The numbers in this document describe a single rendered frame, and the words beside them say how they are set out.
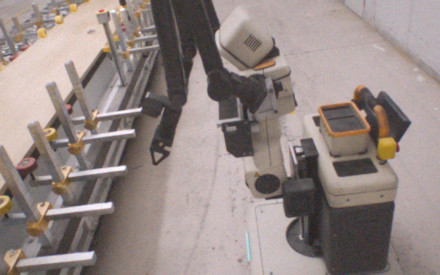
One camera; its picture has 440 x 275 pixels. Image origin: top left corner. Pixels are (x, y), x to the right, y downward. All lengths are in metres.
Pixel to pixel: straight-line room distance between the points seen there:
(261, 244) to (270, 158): 0.57
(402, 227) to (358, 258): 0.78
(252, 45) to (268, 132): 0.37
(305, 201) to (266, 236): 0.49
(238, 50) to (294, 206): 0.64
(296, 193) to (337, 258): 0.36
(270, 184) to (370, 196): 0.38
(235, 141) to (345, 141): 0.42
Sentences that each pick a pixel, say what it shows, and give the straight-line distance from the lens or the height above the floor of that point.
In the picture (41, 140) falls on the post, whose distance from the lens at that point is 1.63.
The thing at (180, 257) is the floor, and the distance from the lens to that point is 2.33.
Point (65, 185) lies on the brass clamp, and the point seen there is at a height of 0.80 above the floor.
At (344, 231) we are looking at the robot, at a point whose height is 0.58.
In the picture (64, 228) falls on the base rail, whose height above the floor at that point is 0.70.
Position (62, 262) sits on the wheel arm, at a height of 0.84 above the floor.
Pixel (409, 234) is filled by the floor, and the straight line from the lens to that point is 2.42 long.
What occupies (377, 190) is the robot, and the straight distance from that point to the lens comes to 1.48.
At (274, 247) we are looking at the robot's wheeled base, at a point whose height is 0.28.
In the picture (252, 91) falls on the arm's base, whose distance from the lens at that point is 1.17.
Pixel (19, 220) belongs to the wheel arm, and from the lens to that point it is 1.64.
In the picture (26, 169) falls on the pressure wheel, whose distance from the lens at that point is 1.78.
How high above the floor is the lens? 1.72
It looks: 33 degrees down
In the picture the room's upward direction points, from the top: 10 degrees counter-clockwise
